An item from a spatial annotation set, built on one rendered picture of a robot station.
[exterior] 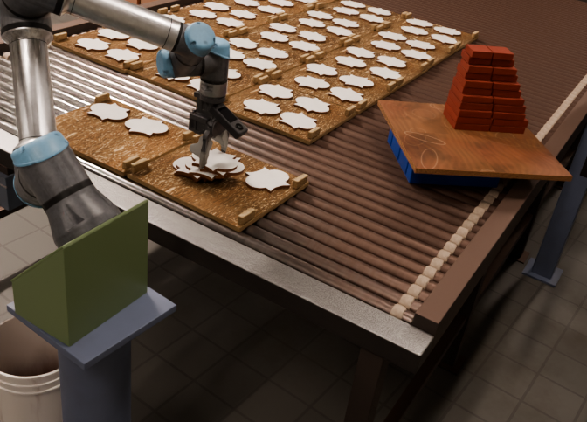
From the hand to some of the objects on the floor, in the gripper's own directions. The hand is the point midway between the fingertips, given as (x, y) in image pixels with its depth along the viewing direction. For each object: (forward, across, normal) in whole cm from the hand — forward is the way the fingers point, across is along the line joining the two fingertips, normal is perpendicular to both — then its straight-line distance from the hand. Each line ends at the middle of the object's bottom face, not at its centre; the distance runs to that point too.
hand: (214, 160), depth 199 cm
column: (+100, +57, +6) cm, 115 cm away
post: (+100, -168, +94) cm, 217 cm away
